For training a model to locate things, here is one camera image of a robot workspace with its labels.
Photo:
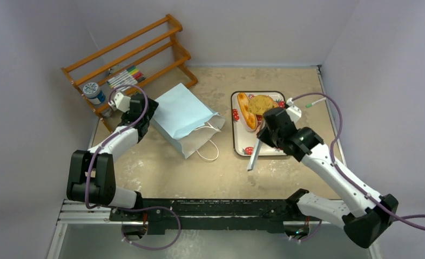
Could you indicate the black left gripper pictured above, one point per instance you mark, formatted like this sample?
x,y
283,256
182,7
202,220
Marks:
x,y
153,107

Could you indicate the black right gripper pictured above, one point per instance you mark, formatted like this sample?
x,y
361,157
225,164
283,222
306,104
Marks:
x,y
271,130

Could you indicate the metal kitchen tongs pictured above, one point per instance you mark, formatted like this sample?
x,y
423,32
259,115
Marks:
x,y
256,150

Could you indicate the brown fake bread slice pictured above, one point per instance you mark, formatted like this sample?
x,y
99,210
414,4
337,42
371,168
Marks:
x,y
260,104

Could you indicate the white blue paper bag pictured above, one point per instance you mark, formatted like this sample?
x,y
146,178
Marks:
x,y
186,122

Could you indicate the long orange fake bread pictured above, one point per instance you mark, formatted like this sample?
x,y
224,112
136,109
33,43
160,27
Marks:
x,y
248,119

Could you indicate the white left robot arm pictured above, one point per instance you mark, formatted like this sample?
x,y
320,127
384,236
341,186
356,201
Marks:
x,y
91,175

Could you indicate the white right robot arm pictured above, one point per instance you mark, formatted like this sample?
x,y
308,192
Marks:
x,y
363,213

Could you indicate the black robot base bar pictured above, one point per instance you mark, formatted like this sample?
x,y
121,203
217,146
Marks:
x,y
275,216

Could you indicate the set of coloured markers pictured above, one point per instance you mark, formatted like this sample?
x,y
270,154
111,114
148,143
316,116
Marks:
x,y
129,76

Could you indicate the white strawberry enamel tray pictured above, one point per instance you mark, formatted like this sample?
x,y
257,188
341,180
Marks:
x,y
244,137

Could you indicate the green cap white marker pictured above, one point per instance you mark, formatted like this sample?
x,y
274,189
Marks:
x,y
315,102

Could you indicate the orange wooden shelf rack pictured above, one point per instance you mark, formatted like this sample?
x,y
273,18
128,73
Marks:
x,y
129,62

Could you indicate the blue lid white jar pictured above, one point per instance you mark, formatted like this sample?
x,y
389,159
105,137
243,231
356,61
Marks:
x,y
94,93

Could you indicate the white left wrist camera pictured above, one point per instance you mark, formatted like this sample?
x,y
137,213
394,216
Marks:
x,y
119,101

